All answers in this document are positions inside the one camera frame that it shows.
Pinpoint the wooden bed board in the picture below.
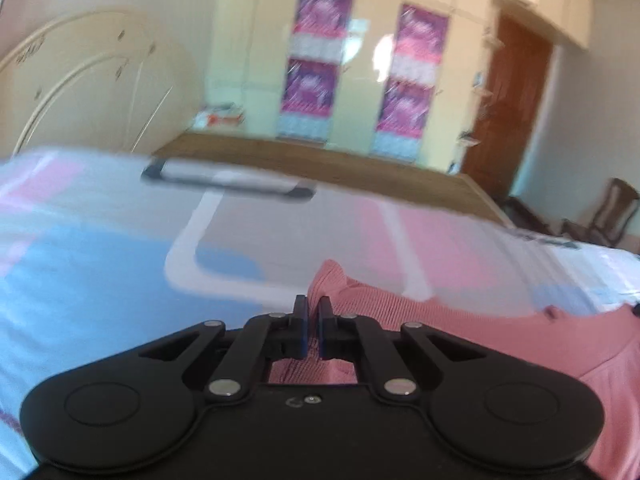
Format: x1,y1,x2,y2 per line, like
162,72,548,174
152,130,516,226

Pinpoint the cream wardrobe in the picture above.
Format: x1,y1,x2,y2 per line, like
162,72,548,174
202,0,596,171

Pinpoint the brown wooden door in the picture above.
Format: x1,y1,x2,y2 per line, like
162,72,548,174
460,12,553,201

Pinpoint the patterned bedsheet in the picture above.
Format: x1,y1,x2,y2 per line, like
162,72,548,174
0,146,640,480

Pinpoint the pink sweater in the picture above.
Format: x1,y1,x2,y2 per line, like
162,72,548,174
267,259,640,480

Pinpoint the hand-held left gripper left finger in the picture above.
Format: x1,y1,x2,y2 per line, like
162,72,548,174
140,294,310,406

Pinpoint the white corner shelf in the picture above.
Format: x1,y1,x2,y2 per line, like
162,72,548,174
452,35,501,173

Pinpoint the wooden chair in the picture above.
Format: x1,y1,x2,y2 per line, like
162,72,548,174
560,177,640,248

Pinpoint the cream curved headboard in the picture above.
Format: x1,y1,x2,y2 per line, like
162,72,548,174
0,7,201,158

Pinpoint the purple wall poster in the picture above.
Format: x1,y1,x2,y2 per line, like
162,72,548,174
392,4,451,86
292,0,354,63
370,80,433,161
277,57,338,141

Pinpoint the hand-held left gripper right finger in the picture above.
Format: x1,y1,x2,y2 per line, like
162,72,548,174
317,296,488,403

